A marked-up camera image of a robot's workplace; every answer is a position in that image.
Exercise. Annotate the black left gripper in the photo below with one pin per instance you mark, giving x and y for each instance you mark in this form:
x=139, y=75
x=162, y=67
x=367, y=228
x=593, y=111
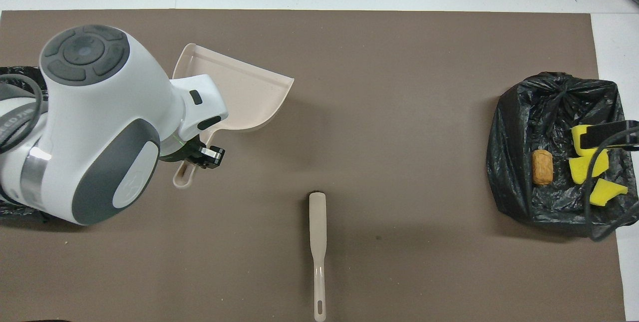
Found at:
x=182, y=155

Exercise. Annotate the yellow sponge piece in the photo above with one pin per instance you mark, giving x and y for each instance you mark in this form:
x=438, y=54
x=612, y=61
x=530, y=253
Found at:
x=606, y=192
x=579, y=169
x=579, y=135

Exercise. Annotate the beige plastic dustpan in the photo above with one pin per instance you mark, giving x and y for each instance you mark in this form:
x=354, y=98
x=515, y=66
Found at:
x=249, y=92

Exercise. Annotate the orange-brown sponge lump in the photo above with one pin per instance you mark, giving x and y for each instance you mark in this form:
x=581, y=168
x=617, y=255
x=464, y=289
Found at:
x=542, y=167

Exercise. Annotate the beige hand brush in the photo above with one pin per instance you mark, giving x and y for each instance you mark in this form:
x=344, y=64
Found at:
x=317, y=222

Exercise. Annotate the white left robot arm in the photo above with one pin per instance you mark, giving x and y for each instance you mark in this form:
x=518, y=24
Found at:
x=100, y=112

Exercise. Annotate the black bag lined trash bin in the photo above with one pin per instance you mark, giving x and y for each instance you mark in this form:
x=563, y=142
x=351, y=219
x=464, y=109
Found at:
x=519, y=127

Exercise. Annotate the black bag bin with pink box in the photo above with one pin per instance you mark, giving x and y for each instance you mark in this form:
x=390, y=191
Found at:
x=15, y=72

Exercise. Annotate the brown table mat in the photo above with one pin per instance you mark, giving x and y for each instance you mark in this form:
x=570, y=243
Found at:
x=399, y=42

